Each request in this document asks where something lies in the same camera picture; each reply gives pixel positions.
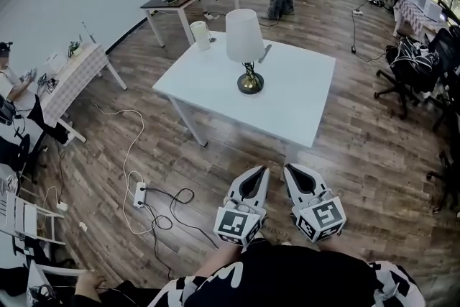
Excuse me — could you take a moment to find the metal binder clip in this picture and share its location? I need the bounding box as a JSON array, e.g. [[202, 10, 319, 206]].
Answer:
[[257, 44, 273, 65]]

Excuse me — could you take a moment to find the thin metal stand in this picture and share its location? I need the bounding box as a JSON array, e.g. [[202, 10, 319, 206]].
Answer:
[[81, 21, 96, 44]]

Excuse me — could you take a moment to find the white square table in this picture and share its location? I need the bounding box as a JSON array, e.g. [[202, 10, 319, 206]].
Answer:
[[152, 30, 337, 181]]

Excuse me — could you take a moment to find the white box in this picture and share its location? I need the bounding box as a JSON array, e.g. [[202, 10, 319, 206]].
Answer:
[[45, 52, 69, 73]]

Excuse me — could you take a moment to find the black power cable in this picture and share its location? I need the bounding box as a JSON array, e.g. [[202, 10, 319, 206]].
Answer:
[[142, 186, 220, 280]]

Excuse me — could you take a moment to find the cream tumbler with lid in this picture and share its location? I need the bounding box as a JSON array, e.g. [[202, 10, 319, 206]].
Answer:
[[189, 20, 211, 51]]

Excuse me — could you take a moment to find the white folding chair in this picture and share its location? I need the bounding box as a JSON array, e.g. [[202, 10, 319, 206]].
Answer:
[[0, 192, 91, 278]]

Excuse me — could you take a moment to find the white microwave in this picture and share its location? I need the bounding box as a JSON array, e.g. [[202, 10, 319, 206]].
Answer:
[[395, 0, 445, 22]]

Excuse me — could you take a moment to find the black office chair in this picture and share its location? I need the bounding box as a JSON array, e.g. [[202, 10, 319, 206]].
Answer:
[[373, 27, 456, 119], [425, 64, 460, 213]]

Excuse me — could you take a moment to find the checked cloth table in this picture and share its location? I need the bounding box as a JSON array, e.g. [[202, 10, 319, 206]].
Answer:
[[39, 42, 129, 143]]

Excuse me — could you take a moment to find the dark top table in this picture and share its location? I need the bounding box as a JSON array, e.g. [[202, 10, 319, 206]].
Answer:
[[139, 0, 241, 47]]

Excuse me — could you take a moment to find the long white cable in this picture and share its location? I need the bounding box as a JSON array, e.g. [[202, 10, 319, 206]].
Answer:
[[84, 96, 159, 237]]

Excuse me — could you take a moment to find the black and white shirt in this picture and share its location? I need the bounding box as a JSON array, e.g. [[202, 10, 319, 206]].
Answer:
[[147, 239, 427, 307]]

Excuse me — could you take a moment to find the black swivel chair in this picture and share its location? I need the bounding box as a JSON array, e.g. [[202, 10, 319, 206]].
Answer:
[[0, 132, 47, 184]]

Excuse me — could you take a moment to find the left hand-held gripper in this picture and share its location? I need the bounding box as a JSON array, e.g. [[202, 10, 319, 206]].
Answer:
[[213, 164, 271, 248]]

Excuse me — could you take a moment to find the person's left forearm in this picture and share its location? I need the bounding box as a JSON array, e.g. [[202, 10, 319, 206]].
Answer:
[[201, 242, 249, 278]]

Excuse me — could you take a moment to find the white shade table lamp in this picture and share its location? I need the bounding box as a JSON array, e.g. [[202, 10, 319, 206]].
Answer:
[[225, 9, 266, 95]]

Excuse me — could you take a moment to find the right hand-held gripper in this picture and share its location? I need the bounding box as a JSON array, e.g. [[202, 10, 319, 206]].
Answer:
[[282, 163, 348, 244]]

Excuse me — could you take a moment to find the black and white bag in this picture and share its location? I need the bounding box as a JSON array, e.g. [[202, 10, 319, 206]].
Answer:
[[385, 36, 441, 93]]

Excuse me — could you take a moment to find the patterned cloth table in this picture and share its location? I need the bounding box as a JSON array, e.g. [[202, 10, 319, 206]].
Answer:
[[391, 0, 450, 44]]

